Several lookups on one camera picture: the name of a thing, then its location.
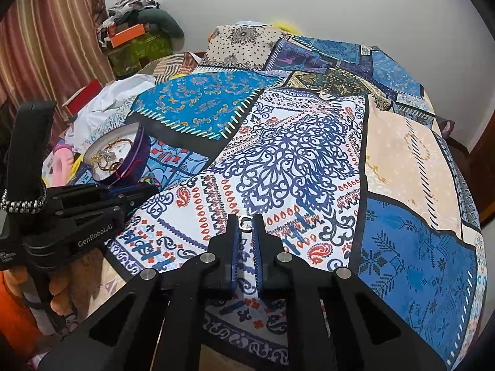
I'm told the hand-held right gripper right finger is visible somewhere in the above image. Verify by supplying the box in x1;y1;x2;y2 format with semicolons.
251;214;458;371

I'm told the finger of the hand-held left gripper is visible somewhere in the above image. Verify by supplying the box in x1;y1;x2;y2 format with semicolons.
49;200;130;237
47;183;160;202

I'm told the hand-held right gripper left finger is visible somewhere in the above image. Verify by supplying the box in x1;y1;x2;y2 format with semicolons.
38;214;240;371

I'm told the pile of mixed jewelry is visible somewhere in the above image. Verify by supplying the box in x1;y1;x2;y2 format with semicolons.
90;137;131;173

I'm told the purple heart-shaped tin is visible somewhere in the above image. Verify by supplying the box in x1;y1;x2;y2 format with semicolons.
79;122;156;186

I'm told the person's left hand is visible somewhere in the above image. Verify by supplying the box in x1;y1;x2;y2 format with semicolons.
49;262;79;316

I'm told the pink soft item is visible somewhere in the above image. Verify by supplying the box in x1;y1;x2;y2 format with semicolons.
50;145;77;187

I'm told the white crumpled cloth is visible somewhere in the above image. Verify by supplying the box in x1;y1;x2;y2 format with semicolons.
64;74;156;144

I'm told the red box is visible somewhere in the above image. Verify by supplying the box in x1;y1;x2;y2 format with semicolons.
62;79;103;117

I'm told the patchwork patterned bedspread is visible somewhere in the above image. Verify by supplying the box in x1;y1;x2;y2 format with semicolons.
70;19;489;371

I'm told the orange striped cloth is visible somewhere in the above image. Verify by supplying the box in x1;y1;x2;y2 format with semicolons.
139;52;202;83

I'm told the green patterned bag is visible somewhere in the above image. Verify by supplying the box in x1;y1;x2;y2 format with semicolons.
106;33;173;79

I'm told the orange box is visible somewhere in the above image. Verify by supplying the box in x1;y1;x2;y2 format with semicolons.
107;23;147;40

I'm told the striped brown curtain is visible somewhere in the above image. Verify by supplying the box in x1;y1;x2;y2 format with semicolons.
0;0;117;126

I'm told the grey cushion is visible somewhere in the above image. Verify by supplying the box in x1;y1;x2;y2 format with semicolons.
137;8;185;40

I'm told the pile of clothes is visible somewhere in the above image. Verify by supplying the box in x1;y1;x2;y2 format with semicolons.
97;0;161;23

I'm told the yellow object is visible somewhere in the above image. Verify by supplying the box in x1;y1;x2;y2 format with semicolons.
271;19;301;34

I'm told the braided wrist strap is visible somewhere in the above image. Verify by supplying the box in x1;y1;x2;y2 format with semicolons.
0;187;48;214

